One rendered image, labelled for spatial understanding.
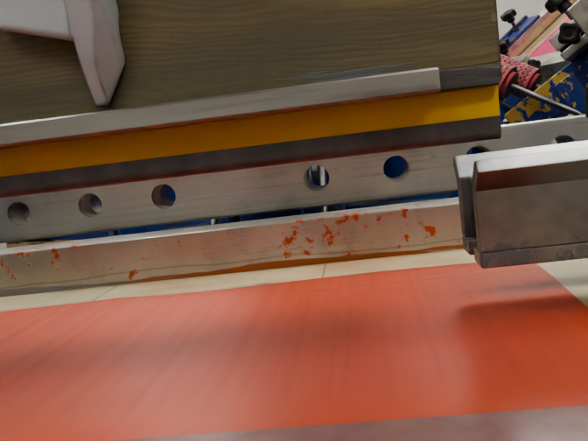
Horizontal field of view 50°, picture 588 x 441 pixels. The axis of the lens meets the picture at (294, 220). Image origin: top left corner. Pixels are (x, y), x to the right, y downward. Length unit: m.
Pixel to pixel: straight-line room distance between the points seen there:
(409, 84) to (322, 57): 0.04
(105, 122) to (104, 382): 0.12
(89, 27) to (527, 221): 0.22
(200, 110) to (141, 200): 0.29
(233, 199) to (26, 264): 0.17
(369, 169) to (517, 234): 0.24
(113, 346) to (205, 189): 0.24
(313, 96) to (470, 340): 0.13
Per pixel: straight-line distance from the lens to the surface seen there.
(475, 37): 0.30
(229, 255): 0.48
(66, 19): 0.31
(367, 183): 0.54
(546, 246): 0.32
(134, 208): 0.57
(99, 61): 0.30
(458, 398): 0.23
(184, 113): 0.29
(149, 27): 0.31
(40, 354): 0.36
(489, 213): 0.31
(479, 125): 0.31
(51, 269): 0.53
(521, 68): 1.04
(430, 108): 0.31
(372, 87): 0.28
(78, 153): 0.33
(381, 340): 0.29
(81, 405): 0.27
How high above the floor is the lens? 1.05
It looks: 7 degrees down
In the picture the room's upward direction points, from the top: 7 degrees counter-clockwise
